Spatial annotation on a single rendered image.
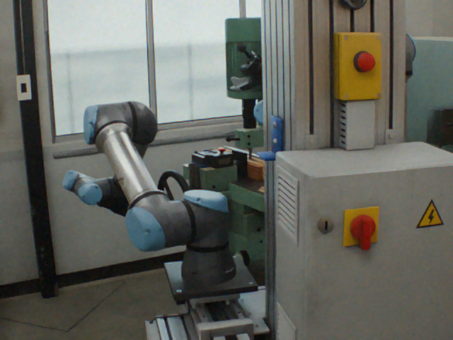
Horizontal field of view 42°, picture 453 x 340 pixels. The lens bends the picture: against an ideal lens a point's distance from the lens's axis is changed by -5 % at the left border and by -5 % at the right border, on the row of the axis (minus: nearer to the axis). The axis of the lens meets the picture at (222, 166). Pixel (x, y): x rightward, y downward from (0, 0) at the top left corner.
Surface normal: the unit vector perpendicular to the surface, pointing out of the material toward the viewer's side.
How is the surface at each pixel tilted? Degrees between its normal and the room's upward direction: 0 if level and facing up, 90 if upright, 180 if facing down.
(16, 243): 90
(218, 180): 90
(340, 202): 90
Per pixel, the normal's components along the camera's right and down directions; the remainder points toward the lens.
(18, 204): 0.45, 0.20
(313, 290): 0.20, 0.22
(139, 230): -0.80, 0.23
